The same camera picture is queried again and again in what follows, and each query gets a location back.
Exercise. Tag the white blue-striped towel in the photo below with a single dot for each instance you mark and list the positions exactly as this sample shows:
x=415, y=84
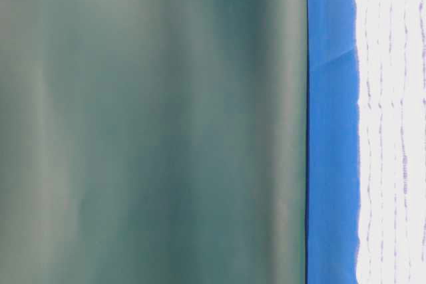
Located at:
x=390, y=42

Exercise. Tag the blue table mat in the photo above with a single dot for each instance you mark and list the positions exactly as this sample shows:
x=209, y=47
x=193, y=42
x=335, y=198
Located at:
x=333, y=183

